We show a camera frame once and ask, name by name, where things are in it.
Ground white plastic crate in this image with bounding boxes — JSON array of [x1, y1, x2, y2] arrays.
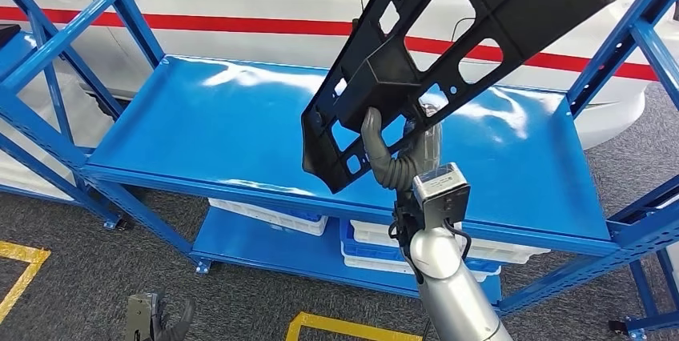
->
[[344, 256, 494, 283], [207, 198, 329, 237], [350, 219, 551, 266]]

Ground blue metal shelf rack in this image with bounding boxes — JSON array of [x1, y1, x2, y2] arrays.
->
[[0, 20, 134, 232], [0, 0, 679, 319], [609, 243, 679, 341]]

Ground black plastic mounting plate part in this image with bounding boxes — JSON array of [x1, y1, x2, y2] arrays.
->
[[301, 0, 621, 195]]

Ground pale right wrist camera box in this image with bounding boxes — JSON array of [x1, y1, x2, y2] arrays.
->
[[412, 162, 472, 231]]

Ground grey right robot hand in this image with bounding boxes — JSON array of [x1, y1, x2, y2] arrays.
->
[[360, 104, 444, 192]]

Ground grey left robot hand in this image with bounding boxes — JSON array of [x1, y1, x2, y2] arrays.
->
[[151, 295, 195, 341]]

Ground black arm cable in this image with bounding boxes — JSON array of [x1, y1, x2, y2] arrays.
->
[[443, 219, 474, 263]]

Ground stacked white plastic crates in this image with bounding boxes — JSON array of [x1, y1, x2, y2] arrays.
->
[[0, 153, 75, 203]]

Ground red barrier belt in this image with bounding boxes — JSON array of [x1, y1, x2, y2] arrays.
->
[[0, 5, 356, 38], [403, 36, 659, 83]]

